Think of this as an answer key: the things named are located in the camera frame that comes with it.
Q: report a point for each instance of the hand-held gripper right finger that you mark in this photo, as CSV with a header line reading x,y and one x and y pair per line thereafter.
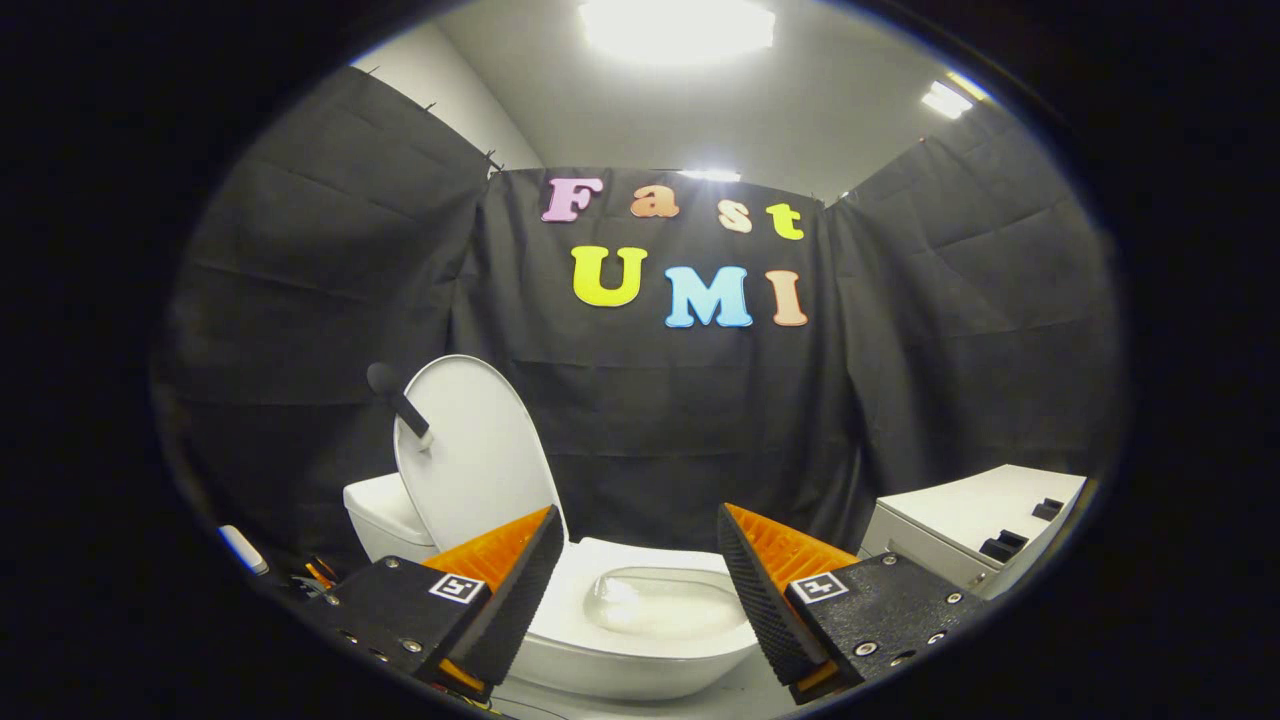
x,y
765,610

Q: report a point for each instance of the orange black tool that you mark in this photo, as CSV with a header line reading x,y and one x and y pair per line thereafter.
x,y
318,575

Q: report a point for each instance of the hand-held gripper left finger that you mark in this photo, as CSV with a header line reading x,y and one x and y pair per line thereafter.
x,y
515,610

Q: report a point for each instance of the small ceiling light panel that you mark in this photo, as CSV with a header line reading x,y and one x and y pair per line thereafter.
x,y
946,100

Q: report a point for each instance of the black backdrop cloth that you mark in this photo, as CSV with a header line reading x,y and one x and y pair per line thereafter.
x,y
660,420

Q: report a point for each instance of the white ceramic toilet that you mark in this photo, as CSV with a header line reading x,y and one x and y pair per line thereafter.
x,y
640,665

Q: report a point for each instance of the large ceiling light panel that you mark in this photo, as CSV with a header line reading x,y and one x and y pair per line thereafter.
x,y
675,30

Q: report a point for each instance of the white drawer cabinet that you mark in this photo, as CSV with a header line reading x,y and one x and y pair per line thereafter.
x,y
960,515

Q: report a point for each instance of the white toilet lid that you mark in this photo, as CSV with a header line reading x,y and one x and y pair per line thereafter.
x,y
480,450

